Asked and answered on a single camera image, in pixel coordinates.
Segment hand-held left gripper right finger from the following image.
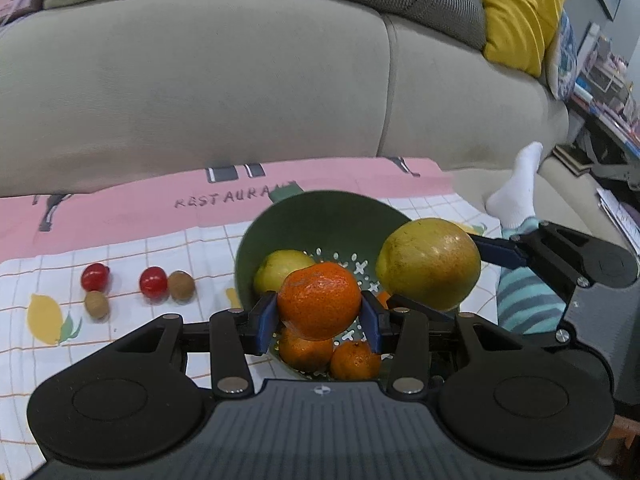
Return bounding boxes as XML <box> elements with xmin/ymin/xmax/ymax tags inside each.
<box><xmin>360</xmin><ymin>290</ymin><xmax>531</xmax><ymax>396</ymax></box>

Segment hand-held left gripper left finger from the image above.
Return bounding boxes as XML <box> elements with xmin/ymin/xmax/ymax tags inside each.
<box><xmin>105</xmin><ymin>292</ymin><xmax>279</xmax><ymax>397</ymax></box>

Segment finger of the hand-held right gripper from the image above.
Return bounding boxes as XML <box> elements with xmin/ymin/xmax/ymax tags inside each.
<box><xmin>470</xmin><ymin>222</ymin><xmax>626</xmax><ymax>301</ymax></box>
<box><xmin>387</xmin><ymin>294</ymin><xmax>453</xmax><ymax>323</ymax></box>

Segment large yellow-green lemon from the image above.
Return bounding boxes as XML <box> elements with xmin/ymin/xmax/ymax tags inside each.
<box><xmin>375</xmin><ymin>218</ymin><xmax>482</xmax><ymax>312</ymax></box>
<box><xmin>252</xmin><ymin>250</ymin><xmax>317</xmax><ymax>295</ymax></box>

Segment green colander bowl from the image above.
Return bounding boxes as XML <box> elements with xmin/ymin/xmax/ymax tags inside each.
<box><xmin>234</xmin><ymin>190</ymin><xmax>416</xmax><ymax>381</ymax></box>

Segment person's right leg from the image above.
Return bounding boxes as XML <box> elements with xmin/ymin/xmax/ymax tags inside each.
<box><xmin>486</xmin><ymin>141</ymin><xmax>571</xmax><ymax>335</ymax></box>

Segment small brown kiwi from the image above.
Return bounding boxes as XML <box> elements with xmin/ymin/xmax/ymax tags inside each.
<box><xmin>84</xmin><ymin>291</ymin><xmax>110</xmax><ymax>320</ymax></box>
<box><xmin>167</xmin><ymin>270</ymin><xmax>196</xmax><ymax>302</ymax></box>

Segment white papers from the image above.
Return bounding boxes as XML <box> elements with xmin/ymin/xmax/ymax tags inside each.
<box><xmin>596</xmin><ymin>187</ymin><xmax>640</xmax><ymax>256</ymax></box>

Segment red cherry tomato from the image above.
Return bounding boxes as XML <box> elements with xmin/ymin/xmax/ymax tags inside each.
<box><xmin>139</xmin><ymin>266</ymin><xmax>168</xmax><ymax>298</ymax></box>
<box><xmin>81</xmin><ymin>263</ymin><xmax>111</xmax><ymax>292</ymax></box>

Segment pink and white printed cloth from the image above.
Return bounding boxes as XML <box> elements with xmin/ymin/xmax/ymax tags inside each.
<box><xmin>0</xmin><ymin>156</ymin><xmax>503</xmax><ymax>476</ymax></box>

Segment blue printed cushion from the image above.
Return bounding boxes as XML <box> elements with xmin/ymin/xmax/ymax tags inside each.
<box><xmin>547</xmin><ymin>10</ymin><xmax>581</xmax><ymax>101</ymax></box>

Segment yellow cushion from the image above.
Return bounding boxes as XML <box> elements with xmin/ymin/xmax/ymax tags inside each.
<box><xmin>479</xmin><ymin>0</ymin><xmax>568</xmax><ymax>78</ymax></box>

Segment beige sofa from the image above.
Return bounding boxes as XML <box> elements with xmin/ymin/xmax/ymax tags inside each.
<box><xmin>0</xmin><ymin>0</ymin><xmax>640</xmax><ymax>261</ymax></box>

